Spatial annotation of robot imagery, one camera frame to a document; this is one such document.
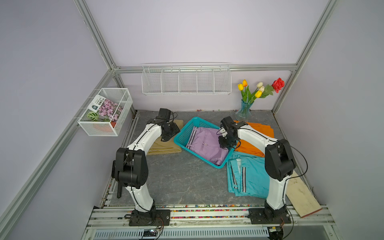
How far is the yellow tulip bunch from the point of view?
0.91 meters

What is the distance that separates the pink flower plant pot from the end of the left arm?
0.21 meters

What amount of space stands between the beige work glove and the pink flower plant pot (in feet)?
3.28

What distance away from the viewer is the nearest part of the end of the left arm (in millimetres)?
677

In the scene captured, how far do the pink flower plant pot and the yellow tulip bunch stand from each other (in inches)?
30.1

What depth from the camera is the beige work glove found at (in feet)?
2.52

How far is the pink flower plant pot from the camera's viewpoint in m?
0.72
